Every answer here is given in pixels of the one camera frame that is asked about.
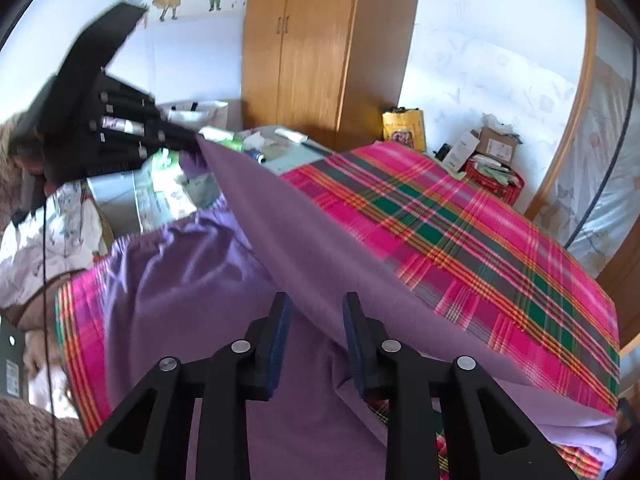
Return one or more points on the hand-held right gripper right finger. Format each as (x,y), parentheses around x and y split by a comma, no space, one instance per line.
(355,350)

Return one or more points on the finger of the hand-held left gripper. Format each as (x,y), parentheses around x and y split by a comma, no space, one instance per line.
(130,105)
(125,147)

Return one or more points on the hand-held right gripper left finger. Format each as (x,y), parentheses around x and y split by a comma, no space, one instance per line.
(280,345)

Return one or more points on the light purple garment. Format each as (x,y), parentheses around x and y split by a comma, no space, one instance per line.
(300,240)

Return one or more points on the green tissue pack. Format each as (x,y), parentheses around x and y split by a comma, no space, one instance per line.
(165,160)

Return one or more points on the white paper bag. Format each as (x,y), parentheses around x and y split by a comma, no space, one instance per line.
(200,117)

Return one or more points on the green bottle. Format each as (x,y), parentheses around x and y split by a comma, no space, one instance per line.
(222,139)

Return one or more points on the white floral cloth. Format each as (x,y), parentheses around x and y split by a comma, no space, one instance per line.
(65,240)

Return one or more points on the blue-capped bottle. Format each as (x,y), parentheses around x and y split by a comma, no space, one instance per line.
(256,156)

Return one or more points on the pink green plaid blanket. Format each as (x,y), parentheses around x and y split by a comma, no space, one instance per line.
(475,260)

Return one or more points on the glass-top side table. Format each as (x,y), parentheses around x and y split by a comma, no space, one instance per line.
(285,160)

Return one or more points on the wooden wardrobe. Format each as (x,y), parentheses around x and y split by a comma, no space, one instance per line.
(325,50)

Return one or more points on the red basket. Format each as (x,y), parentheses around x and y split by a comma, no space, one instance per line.
(505,185)

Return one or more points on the yellow gift bag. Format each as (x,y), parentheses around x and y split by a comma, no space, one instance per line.
(402,130)

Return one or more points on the small white box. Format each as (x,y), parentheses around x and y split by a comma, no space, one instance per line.
(462,150)

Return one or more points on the cardboard box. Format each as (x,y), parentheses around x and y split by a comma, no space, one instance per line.
(500,147)

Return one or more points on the translucent plastic zip cover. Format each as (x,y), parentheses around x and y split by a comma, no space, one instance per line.
(600,160)

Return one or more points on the wooden door frame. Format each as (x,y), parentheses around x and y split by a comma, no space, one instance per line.
(591,50)

